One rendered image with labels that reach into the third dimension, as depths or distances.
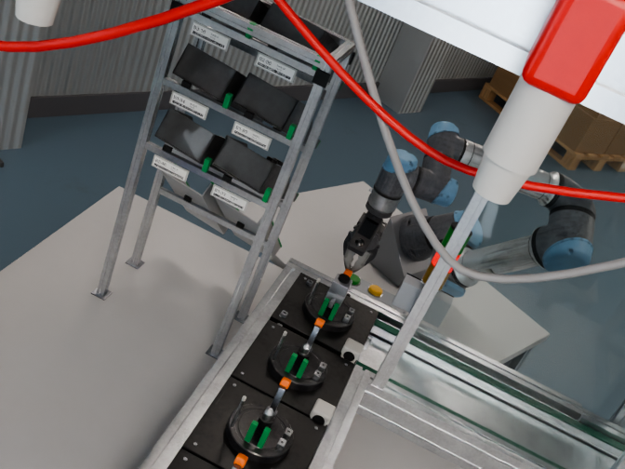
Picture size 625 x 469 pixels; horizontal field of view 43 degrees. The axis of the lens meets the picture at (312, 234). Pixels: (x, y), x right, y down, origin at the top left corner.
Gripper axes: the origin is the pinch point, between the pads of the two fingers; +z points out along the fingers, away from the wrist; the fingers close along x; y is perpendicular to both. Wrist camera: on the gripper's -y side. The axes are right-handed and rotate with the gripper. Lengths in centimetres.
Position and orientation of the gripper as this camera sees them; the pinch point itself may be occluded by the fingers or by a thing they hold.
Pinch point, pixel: (349, 270)
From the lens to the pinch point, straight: 210.6
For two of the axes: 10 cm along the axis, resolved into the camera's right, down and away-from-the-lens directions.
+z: -3.4, 7.9, 5.1
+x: -8.9, -4.4, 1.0
